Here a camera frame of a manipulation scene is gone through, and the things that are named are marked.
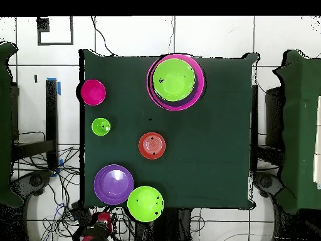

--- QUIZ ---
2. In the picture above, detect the purple plastic bowl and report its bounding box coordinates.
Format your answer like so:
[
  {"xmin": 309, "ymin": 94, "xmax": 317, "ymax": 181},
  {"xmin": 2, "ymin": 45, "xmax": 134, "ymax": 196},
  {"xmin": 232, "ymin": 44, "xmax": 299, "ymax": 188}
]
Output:
[
  {"xmin": 154, "ymin": 82, "xmax": 202, "ymax": 108},
  {"xmin": 93, "ymin": 164, "xmax": 135, "ymax": 206}
]

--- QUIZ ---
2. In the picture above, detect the green plastic bowl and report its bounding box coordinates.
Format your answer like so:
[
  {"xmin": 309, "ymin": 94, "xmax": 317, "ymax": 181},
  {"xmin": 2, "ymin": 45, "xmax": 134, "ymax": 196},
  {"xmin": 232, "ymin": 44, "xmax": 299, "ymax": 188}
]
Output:
[
  {"xmin": 127, "ymin": 185, "xmax": 164, "ymax": 223},
  {"xmin": 152, "ymin": 58, "xmax": 196, "ymax": 102}
]

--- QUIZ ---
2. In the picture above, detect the large pink plastic bowl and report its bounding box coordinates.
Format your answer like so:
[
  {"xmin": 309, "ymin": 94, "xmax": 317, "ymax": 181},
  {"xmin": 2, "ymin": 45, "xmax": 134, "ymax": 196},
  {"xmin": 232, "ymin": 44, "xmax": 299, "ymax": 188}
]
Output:
[{"xmin": 145, "ymin": 53, "xmax": 206, "ymax": 112}]

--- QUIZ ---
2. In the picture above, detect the black power strip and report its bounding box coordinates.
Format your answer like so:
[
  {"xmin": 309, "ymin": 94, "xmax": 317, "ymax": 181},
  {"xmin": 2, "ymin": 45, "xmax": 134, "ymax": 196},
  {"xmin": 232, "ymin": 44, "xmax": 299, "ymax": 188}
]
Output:
[{"xmin": 71, "ymin": 201, "xmax": 93, "ymax": 227}]

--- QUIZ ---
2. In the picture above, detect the small orange-red plastic bowl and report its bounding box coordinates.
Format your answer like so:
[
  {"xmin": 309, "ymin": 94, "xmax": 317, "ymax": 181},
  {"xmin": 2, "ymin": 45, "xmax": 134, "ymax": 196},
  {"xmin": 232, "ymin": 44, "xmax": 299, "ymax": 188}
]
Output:
[{"xmin": 138, "ymin": 132, "xmax": 167, "ymax": 161}]

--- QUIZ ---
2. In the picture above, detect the green plastic cup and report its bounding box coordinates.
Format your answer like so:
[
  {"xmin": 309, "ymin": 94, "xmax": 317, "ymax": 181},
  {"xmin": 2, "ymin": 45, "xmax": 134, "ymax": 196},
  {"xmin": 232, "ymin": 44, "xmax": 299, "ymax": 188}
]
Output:
[{"xmin": 91, "ymin": 117, "xmax": 112, "ymax": 137}]

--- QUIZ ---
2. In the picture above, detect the black stand with blue tape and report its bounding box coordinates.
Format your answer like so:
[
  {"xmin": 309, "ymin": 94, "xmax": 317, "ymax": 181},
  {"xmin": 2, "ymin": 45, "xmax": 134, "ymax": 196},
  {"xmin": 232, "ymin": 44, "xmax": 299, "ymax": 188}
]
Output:
[{"xmin": 11, "ymin": 77, "xmax": 62, "ymax": 174}]

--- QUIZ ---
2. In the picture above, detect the small red-pink plastic bowl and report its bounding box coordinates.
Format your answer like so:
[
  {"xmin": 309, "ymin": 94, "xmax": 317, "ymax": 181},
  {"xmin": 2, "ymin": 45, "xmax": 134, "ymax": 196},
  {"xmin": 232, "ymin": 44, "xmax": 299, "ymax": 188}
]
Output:
[{"xmin": 80, "ymin": 79, "xmax": 107, "ymax": 106}]

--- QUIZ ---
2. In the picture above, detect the green-covered side table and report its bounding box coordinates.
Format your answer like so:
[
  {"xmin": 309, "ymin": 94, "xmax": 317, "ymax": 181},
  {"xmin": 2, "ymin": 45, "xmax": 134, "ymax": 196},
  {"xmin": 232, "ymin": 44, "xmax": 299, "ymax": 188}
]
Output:
[
  {"xmin": 273, "ymin": 48, "xmax": 321, "ymax": 214},
  {"xmin": 0, "ymin": 41, "xmax": 23, "ymax": 209}
]

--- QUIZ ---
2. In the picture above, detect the dark green tablecloth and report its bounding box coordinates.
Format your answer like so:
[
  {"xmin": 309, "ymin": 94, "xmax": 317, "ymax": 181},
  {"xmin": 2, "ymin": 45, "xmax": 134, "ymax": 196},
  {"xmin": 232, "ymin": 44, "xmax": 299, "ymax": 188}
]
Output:
[{"xmin": 78, "ymin": 48, "xmax": 260, "ymax": 210}]

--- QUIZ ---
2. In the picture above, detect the black metal stand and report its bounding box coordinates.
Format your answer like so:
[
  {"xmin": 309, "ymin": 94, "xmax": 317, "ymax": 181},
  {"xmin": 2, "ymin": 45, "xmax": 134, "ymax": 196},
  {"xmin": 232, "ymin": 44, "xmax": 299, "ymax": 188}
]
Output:
[{"xmin": 251, "ymin": 85, "xmax": 285, "ymax": 166}]

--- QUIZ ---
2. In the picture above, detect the white panel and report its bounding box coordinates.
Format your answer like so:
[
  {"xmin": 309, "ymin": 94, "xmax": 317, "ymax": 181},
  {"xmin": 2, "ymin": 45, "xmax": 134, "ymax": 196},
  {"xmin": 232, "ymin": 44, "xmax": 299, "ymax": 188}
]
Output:
[{"xmin": 312, "ymin": 95, "xmax": 321, "ymax": 190}]

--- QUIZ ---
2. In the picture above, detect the floor cable bundle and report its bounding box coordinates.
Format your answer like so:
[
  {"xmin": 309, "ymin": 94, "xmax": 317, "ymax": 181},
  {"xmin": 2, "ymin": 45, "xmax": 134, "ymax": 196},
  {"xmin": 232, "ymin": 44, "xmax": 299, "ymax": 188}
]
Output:
[{"xmin": 12, "ymin": 130, "xmax": 136, "ymax": 241}]

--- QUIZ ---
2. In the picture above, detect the black floor cable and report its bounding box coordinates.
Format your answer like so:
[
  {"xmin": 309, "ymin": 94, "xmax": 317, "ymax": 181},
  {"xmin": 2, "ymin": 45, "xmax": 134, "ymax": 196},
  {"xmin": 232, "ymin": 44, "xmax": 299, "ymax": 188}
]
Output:
[{"xmin": 90, "ymin": 16, "xmax": 116, "ymax": 56}]

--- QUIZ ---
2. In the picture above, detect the black square floor frame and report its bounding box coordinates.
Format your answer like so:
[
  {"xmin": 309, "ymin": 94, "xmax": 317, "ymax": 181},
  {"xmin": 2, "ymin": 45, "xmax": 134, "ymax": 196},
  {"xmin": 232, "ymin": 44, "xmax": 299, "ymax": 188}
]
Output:
[{"xmin": 36, "ymin": 16, "xmax": 74, "ymax": 46}]

